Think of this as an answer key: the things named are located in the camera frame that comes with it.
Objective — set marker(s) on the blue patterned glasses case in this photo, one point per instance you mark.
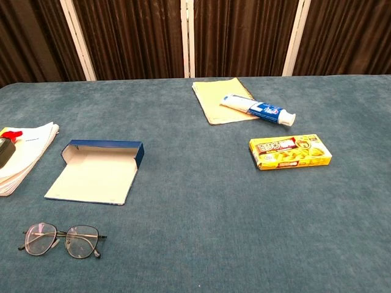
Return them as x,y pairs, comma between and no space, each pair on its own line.
91,174

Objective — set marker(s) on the black thin-rimmed eyeglasses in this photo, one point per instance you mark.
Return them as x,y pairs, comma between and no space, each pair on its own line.
38,238

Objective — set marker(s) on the yellow spiral notebook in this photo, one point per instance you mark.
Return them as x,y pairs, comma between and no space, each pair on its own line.
214,100

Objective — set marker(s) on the blue velvet table cloth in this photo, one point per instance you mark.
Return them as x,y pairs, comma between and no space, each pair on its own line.
195,213

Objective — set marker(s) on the white and blue toothpaste tube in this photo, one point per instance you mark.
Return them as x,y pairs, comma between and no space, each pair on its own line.
262,110

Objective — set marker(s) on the yellow snack box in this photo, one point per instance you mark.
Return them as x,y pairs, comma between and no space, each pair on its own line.
290,152

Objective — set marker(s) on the brown curtain screen panel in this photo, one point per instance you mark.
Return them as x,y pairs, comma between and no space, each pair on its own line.
131,36
244,36
345,36
30,36

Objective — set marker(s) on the white paper booklet stack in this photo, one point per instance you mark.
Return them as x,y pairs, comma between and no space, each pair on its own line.
30,146

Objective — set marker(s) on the black bottle with red cap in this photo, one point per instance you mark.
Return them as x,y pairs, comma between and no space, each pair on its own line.
4,151

